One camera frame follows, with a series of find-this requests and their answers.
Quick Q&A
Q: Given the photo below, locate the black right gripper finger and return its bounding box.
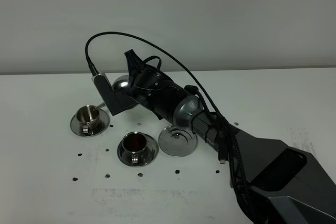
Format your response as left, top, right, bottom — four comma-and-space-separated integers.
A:
124, 49, 144, 79

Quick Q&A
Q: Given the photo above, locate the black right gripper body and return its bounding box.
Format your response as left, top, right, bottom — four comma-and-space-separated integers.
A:
128, 73, 147, 108

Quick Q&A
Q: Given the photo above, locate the stainless steel teapot coaster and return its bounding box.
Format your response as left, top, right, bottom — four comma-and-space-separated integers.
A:
158, 125, 198, 157

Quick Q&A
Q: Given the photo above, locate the far stainless steel teacup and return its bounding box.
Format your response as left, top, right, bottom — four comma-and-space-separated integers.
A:
75, 105, 100, 134

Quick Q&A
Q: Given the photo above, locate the far stainless steel saucer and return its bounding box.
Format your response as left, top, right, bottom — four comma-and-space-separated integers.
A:
70, 109, 110, 137

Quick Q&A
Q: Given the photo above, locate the stainless steel teacup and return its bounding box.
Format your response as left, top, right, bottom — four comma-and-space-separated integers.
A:
122, 132, 148, 165
75, 105, 100, 134

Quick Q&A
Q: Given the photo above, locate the stainless steel saucer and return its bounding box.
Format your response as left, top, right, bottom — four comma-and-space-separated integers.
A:
117, 133, 159, 167
70, 109, 110, 137

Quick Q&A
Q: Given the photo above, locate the near stainless steel teacup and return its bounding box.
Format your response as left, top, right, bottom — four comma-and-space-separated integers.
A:
122, 132, 148, 165

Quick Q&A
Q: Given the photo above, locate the near stainless steel saucer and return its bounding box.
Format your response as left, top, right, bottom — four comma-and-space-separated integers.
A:
117, 133, 159, 167

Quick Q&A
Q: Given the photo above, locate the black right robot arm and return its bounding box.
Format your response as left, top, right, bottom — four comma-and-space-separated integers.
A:
125, 50, 335, 223

